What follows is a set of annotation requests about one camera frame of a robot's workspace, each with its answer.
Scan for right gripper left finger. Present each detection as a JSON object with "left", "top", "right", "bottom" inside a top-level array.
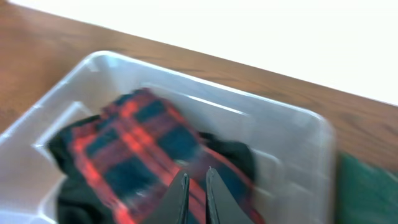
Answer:
[{"left": 149, "top": 170, "right": 190, "bottom": 224}]

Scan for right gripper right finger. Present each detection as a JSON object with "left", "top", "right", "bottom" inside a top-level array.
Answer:
[{"left": 206, "top": 167, "right": 253, "bottom": 224}]

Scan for red plaid flannel shirt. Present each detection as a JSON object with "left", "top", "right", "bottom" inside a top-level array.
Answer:
[{"left": 67, "top": 88, "right": 264, "bottom": 223}]

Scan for green garment with tape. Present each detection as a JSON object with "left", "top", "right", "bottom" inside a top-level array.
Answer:
[{"left": 335, "top": 154, "right": 397, "bottom": 224}]

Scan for clear plastic storage bin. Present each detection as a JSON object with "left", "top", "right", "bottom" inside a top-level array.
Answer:
[{"left": 1, "top": 51, "right": 335, "bottom": 223}]

